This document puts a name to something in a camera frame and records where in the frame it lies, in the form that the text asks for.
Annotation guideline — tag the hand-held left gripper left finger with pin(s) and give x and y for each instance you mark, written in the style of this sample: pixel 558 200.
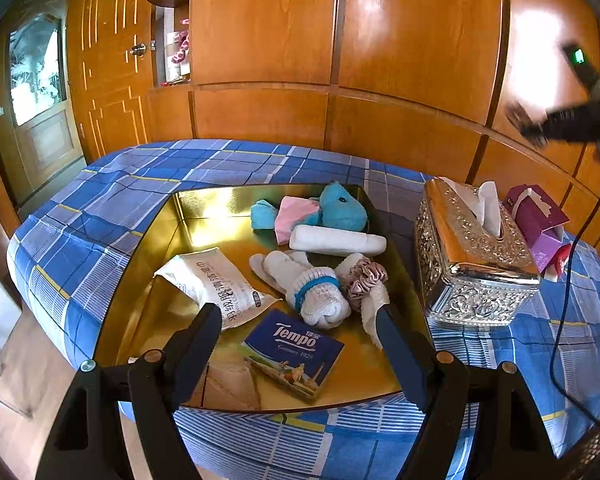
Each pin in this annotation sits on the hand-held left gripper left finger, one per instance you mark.
pixel 200 355

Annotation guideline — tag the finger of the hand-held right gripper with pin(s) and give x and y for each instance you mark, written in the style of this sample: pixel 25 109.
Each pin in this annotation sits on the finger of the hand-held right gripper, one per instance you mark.
pixel 527 125

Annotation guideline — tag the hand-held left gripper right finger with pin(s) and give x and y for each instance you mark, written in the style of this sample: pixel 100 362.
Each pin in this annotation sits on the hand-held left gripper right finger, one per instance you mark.
pixel 397 355

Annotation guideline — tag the gold metal tray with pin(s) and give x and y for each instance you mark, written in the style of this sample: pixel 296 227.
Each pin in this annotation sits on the gold metal tray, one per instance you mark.
pixel 365 370

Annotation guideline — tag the white cloth strip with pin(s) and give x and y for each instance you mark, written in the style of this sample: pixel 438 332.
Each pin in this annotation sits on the white cloth strip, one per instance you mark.
pixel 375 297

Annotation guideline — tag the white wet wipes packet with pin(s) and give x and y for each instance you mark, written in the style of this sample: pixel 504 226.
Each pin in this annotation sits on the white wet wipes packet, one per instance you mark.
pixel 205 280

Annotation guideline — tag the pink scrunchie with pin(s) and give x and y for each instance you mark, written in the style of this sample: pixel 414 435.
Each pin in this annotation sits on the pink scrunchie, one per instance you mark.
pixel 367 272

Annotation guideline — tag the blue pocket tissue packet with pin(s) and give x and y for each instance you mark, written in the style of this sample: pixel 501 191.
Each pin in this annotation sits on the blue pocket tissue packet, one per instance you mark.
pixel 290 350

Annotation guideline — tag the white knitted socks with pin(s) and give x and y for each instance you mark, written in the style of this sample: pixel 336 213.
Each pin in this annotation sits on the white knitted socks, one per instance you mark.
pixel 320 300

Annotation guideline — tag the white towel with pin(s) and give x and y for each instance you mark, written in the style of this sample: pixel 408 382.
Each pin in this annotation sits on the white towel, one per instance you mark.
pixel 330 240

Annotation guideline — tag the blue plush toy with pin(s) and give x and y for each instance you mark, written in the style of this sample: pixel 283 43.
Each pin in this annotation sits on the blue plush toy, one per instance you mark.
pixel 340 207

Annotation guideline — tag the pink cloth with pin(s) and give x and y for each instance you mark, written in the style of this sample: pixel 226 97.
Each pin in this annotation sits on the pink cloth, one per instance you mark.
pixel 292 215

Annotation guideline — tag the purple tissue box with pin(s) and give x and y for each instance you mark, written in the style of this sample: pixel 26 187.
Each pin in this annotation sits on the purple tissue box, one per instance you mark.
pixel 535 215

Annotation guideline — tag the white tissue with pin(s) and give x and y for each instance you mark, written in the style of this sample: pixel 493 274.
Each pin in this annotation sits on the white tissue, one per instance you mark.
pixel 490 210

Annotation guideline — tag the silver embossed tissue box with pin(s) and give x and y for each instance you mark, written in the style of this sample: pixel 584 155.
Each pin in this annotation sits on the silver embossed tissue box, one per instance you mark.
pixel 480 270

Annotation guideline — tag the wooden wardrobe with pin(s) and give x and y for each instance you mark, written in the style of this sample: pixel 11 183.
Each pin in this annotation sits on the wooden wardrobe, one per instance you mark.
pixel 405 35

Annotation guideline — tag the blue plaid bedsheet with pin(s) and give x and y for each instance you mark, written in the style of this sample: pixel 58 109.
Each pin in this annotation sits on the blue plaid bedsheet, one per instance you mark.
pixel 105 210

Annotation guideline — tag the dark wicker basket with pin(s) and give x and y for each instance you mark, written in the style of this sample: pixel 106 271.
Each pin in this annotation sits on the dark wicker basket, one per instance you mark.
pixel 595 455

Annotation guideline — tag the glass panel door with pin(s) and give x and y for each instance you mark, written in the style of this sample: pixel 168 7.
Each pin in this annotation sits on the glass panel door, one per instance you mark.
pixel 45 135

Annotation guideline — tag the wooden door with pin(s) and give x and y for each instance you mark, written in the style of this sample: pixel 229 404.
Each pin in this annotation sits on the wooden door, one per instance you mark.
pixel 105 85

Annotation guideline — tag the metal door knob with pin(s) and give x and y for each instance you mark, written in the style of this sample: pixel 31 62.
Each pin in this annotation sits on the metal door knob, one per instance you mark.
pixel 138 50

